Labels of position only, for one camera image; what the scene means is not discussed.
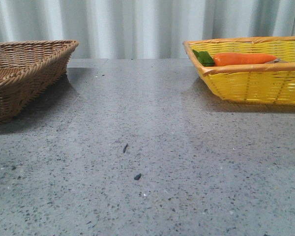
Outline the black debris fragment lower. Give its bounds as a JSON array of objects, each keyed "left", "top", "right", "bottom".
[{"left": 134, "top": 173, "right": 142, "bottom": 180}]

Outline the brown wicker basket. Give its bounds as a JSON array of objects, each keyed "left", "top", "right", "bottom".
[{"left": 0, "top": 40, "right": 79, "bottom": 124}]

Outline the white pleated curtain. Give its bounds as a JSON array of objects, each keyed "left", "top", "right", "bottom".
[{"left": 0, "top": 0, "right": 295, "bottom": 59}]

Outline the yellow woven basket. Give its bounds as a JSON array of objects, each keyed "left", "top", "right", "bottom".
[{"left": 183, "top": 36, "right": 295, "bottom": 105}]

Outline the orange toy carrot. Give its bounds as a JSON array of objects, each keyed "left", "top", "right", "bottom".
[{"left": 192, "top": 50, "right": 277, "bottom": 67}]

